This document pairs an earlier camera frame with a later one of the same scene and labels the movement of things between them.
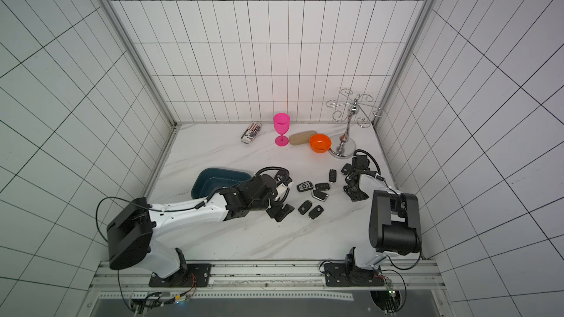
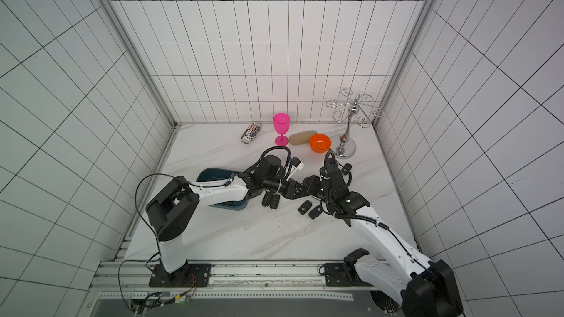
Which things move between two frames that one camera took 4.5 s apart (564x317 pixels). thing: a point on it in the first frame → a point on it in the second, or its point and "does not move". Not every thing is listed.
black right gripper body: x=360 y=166 → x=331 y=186
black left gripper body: x=260 y=204 → x=280 y=184
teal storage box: x=209 y=179 does not move
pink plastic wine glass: x=282 y=122 does not move
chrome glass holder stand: x=360 y=107 does not move
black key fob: x=345 y=169 does not move
